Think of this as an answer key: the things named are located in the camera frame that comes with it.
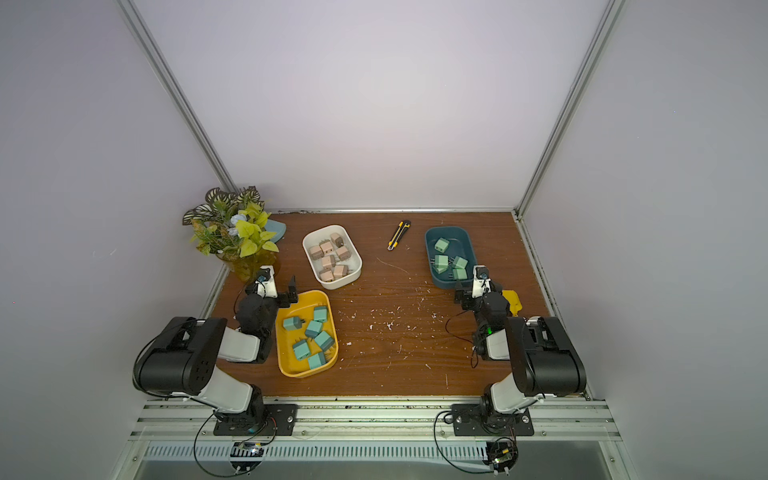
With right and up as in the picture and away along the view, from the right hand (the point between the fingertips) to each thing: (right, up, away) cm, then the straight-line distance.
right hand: (479, 274), depth 90 cm
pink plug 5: (-50, +3, +13) cm, 51 cm away
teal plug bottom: (-47, -19, -6) cm, 51 cm away
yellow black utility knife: (-25, +13, +23) cm, 36 cm away
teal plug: (-49, -12, 0) cm, 51 cm away
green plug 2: (-10, +3, +9) cm, 14 cm away
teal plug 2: (-51, -17, -2) cm, 53 cm away
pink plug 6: (-49, -2, +9) cm, 50 cm away
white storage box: (-43, -1, +10) cm, 45 cm away
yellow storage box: (-52, -19, -5) cm, 56 cm away
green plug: (-9, +9, +17) cm, 21 cm away
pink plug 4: (-45, +6, +16) cm, 48 cm away
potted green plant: (-73, +15, -5) cm, 75 cm away
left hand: (-62, 0, 0) cm, 62 cm away
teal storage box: (-6, +5, +13) cm, 15 cm away
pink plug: (-55, +6, +16) cm, 57 cm away
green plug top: (-4, -1, +10) cm, 11 cm away
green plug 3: (-4, +2, +11) cm, 12 cm away
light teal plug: (-57, -14, -3) cm, 59 cm away
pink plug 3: (-47, +10, +17) cm, 52 cm away
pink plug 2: (-51, +8, +17) cm, 55 cm away
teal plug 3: (-53, -21, -6) cm, 57 cm away
